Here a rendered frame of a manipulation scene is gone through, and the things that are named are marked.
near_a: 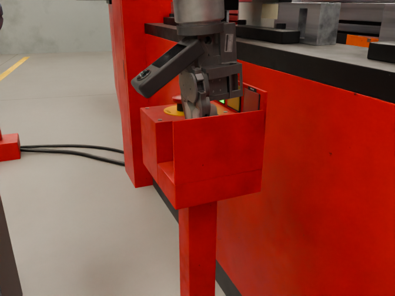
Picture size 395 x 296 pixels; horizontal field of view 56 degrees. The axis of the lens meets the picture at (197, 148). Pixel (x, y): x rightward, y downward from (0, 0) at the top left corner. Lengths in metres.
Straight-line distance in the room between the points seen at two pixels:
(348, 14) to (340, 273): 0.76
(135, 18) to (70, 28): 6.33
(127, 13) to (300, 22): 1.05
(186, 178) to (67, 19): 7.66
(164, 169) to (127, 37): 1.29
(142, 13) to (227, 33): 1.32
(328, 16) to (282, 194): 0.43
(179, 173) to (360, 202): 0.33
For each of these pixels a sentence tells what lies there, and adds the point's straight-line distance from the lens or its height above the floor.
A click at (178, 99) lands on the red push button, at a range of 0.68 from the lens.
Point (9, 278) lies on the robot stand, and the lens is 1.38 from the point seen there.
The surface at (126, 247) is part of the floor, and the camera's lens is 1.65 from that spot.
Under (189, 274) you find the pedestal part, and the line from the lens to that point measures 0.79.
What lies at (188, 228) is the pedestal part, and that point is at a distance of 0.72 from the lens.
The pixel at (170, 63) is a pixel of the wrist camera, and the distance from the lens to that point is 0.54.
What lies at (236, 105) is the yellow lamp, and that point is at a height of 0.80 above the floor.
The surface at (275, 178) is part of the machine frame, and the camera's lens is 0.92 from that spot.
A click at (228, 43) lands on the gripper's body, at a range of 0.59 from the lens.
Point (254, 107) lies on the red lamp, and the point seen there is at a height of 0.81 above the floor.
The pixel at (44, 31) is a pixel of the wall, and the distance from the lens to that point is 8.23.
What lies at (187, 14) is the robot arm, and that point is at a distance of 0.55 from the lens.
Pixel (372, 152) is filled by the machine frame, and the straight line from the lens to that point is 0.67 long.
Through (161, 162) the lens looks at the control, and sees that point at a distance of 0.66.
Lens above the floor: 0.97
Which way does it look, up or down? 22 degrees down
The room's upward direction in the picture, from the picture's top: straight up
